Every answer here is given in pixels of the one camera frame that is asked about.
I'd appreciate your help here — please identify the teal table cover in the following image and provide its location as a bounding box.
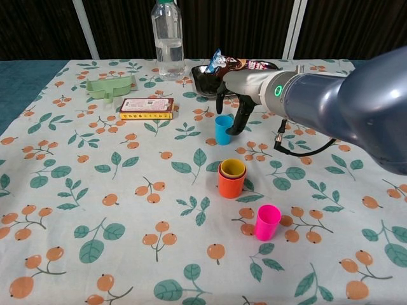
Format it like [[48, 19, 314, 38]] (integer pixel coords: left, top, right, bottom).
[[0, 58, 382, 134]]

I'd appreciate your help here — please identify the clear plastic water bottle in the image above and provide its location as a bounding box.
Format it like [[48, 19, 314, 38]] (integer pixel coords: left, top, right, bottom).
[[151, 0, 186, 82]]

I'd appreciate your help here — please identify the blue white snack wrapper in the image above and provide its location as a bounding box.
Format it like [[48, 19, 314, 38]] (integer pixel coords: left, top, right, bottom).
[[203, 48, 230, 74]]

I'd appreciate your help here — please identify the white partition frame post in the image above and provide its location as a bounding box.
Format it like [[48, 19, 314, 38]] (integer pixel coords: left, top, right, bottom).
[[282, 0, 308, 59], [72, 0, 100, 60]]

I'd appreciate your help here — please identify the large orange plastic cup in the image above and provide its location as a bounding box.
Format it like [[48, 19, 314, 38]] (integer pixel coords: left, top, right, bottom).
[[217, 165, 247, 200]]

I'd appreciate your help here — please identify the light blue plastic cup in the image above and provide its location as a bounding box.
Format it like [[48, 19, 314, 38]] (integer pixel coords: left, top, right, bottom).
[[214, 114, 235, 146]]

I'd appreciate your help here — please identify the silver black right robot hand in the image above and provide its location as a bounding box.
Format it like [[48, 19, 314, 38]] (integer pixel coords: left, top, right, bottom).
[[216, 70, 271, 136]]

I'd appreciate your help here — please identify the red yellow card box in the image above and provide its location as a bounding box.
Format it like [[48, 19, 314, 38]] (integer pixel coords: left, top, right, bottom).
[[119, 97, 176, 121]]

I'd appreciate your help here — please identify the stainless steel tray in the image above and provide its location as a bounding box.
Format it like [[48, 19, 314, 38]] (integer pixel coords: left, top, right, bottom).
[[190, 63, 242, 98]]

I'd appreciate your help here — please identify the small pink plastic cup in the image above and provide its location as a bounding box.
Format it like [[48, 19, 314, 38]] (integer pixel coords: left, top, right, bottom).
[[254, 204, 282, 242]]

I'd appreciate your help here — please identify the floral leaf fruit tablecloth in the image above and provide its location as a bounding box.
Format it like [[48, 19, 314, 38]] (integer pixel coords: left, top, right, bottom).
[[0, 58, 407, 305]]

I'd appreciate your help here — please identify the green plastic dustpan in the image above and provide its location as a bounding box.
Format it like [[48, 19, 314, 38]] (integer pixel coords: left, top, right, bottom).
[[86, 76, 138, 103]]

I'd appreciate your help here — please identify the brown snack packet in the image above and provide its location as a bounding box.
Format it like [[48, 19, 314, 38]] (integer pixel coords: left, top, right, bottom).
[[219, 56, 282, 76]]

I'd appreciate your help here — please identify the yellow plastic cup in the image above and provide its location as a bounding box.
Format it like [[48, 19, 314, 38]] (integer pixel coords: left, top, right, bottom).
[[221, 158, 246, 178]]

